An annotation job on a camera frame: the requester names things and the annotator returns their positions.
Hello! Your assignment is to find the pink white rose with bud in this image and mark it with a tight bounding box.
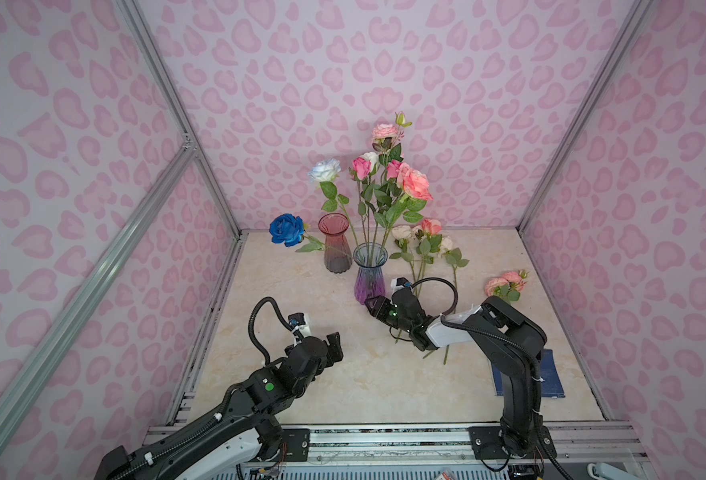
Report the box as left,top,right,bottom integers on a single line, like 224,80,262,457
370,112,412,246

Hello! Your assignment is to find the cream rose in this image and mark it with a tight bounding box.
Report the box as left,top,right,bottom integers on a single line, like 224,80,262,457
390,225,417,281

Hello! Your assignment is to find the purple blue glass vase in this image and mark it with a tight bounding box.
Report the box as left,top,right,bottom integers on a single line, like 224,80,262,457
353,242,389,304

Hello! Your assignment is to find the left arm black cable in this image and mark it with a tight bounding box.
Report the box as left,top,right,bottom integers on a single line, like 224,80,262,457
247,296,297,366

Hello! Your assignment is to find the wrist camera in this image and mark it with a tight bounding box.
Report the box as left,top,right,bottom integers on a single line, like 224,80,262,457
288,312,312,343
391,277,414,302

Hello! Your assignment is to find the dark blue flower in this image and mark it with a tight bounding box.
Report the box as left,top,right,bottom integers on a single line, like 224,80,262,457
269,213,325,253

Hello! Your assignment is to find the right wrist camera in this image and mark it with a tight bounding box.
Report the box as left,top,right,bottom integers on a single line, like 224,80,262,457
391,277,414,302

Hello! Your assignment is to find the large salmon pink rose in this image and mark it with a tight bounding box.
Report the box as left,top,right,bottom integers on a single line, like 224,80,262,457
374,162,433,245

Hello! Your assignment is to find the red grey glass vase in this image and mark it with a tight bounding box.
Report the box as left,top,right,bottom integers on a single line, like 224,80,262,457
318,213,353,274

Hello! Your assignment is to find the pale blue white rose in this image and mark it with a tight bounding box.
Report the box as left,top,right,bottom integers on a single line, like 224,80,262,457
308,158,361,246

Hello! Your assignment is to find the blue booklet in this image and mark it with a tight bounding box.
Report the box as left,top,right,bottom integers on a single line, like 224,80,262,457
492,349,566,399

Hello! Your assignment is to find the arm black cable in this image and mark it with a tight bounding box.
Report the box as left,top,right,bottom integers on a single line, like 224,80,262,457
409,276,561,480
247,296,297,366

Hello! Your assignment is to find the hot pink rose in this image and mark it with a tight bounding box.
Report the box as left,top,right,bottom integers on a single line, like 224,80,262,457
386,160,403,180

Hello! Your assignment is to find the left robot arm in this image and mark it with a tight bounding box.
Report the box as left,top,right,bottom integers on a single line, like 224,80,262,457
95,332,344,479

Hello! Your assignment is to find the magenta pink rose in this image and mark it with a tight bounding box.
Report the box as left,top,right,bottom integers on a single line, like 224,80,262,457
352,156,371,243

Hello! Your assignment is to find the small pink rose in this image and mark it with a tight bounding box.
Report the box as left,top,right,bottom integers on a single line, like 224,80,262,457
485,270,529,304

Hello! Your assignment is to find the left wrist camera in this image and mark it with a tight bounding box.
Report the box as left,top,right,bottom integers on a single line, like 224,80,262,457
288,312,312,343

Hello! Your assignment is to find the pale peach rose spray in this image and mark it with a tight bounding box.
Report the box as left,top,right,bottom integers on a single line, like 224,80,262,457
439,236,469,287

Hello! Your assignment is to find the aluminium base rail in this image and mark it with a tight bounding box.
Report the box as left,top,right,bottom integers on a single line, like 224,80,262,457
130,419,648,480

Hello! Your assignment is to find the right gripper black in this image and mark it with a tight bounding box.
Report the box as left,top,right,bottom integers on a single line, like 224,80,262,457
362,295,414,334

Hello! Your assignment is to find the coral pink rose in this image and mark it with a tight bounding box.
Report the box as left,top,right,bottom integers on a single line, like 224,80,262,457
412,218,443,280

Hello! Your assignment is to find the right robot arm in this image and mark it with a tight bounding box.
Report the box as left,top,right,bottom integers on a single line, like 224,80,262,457
365,287,557,461

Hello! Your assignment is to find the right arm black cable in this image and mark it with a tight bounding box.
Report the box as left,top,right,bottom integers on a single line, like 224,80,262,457
409,276,561,480

